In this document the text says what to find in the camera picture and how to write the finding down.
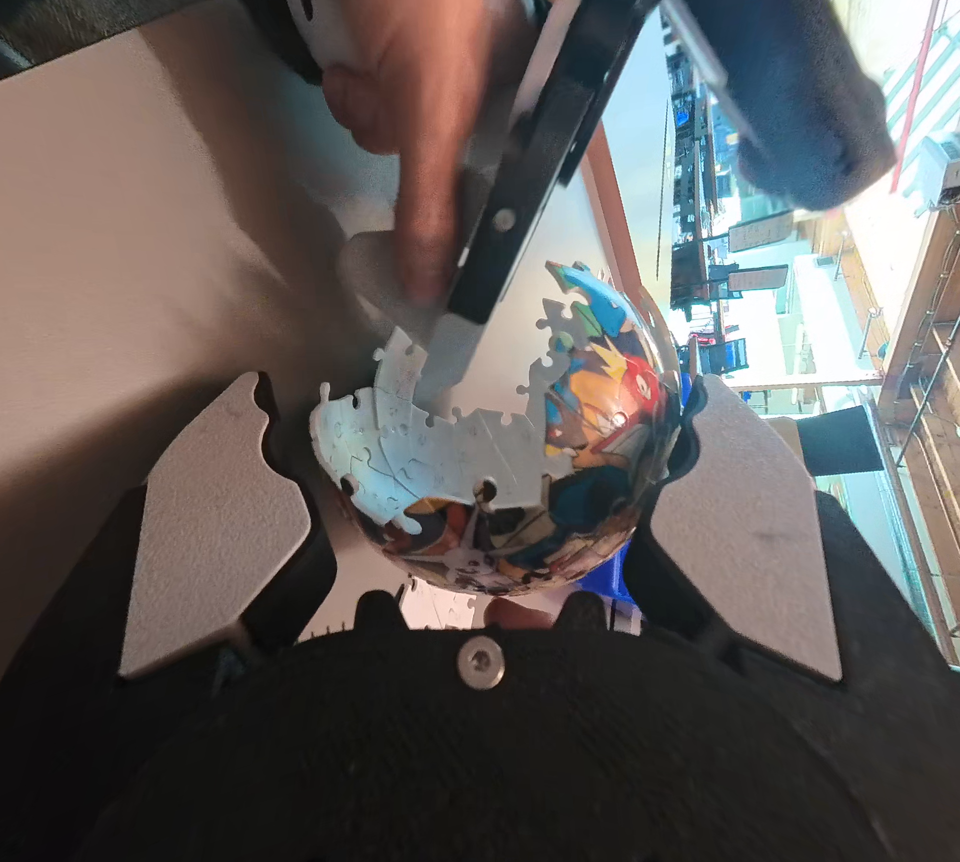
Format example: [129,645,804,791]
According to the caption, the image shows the person's left hand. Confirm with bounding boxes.
[270,0,541,304]

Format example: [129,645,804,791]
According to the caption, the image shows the person's right hand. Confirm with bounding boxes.
[483,596,560,631]

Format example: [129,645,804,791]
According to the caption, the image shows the blue plastic bin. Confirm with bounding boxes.
[581,546,642,632]

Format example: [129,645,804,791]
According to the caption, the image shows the white air conditioner unit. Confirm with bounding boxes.
[915,131,960,203]

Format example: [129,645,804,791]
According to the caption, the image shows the colourful cartoon puzzle ball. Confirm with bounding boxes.
[309,261,684,597]

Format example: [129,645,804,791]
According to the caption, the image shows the joined pair white puzzle pieces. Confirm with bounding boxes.
[397,579,485,631]

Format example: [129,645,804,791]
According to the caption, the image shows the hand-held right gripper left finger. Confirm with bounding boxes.
[117,372,339,680]

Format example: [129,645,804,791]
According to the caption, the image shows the white triangular puzzle piece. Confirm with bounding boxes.
[372,326,430,404]

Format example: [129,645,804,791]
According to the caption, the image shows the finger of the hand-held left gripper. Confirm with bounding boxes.
[416,311,489,406]

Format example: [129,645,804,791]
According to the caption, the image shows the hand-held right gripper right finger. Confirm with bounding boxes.
[624,373,843,685]

